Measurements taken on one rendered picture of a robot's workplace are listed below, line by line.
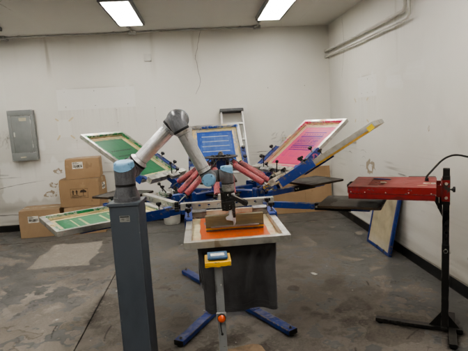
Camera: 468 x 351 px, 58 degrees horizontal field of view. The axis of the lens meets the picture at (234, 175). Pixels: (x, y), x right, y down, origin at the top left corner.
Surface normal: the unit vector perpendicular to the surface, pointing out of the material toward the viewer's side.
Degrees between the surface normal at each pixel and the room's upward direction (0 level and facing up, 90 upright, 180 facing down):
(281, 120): 90
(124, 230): 90
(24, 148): 90
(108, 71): 90
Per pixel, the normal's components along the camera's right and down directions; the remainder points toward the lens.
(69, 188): 0.00, 0.14
